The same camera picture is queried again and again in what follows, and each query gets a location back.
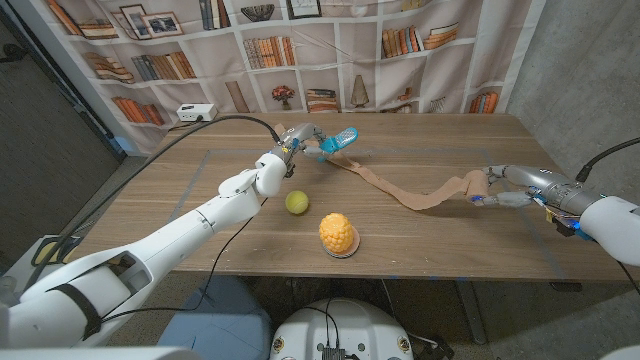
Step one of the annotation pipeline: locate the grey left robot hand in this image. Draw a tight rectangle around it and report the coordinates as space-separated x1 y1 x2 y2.
272 122 331 169

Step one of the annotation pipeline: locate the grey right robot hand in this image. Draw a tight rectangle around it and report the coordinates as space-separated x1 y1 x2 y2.
469 164 601 216

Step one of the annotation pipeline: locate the blue plastic brush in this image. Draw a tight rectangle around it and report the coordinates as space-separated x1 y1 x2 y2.
319 126 360 155

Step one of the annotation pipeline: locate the beige nylon stocking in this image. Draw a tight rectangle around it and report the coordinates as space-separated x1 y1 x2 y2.
274 123 491 211

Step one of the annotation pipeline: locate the yellow tennis ball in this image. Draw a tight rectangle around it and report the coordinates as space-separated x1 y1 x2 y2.
285 190 311 216

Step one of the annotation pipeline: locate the yellow toy pineapple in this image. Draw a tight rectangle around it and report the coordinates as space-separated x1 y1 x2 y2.
319 212 355 254

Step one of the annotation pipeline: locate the printed bookshelf backdrop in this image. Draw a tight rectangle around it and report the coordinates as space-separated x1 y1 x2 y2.
42 0 546 154

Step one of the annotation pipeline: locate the white power strip box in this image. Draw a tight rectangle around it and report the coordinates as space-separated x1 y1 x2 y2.
176 103 219 123

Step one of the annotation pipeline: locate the grey table leg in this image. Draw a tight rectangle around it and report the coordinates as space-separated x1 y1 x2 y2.
454 279 487 345

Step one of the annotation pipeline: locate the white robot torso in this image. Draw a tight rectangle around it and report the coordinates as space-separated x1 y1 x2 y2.
269 298 415 360

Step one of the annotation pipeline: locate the black floor adapter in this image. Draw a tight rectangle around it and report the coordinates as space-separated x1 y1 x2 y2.
407 332 456 360

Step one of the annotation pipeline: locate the yellow and black pad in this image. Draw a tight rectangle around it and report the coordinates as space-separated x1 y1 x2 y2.
30 234 71 267

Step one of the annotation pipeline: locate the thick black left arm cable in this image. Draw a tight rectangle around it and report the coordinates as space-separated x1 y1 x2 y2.
22 114 281 291

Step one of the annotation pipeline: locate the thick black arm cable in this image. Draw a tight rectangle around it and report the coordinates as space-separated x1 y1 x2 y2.
22 114 281 291
574 137 640 184

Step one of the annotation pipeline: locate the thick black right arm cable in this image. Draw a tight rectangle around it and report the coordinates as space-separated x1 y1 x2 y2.
574 137 640 184

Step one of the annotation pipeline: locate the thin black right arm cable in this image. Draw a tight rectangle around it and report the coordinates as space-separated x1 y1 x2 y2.
617 259 640 296

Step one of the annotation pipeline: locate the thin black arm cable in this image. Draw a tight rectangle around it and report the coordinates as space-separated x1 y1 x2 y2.
99 197 269 324
617 259 640 296

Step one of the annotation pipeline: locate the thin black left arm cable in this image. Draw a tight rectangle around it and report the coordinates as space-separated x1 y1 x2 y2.
99 197 269 324

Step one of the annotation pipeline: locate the black torso cable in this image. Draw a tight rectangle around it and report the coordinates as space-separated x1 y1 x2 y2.
299 298 342 351

